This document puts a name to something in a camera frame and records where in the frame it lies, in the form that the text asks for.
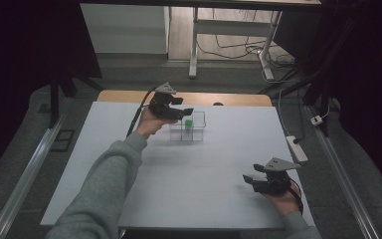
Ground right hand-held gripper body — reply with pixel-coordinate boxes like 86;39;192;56
252;156;302;196

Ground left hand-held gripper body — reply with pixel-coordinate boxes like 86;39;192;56
147;82;185;120

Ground person's left hand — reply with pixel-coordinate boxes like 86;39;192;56
134;107;179;140

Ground person's right hand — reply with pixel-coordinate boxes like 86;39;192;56
264;183;303;217

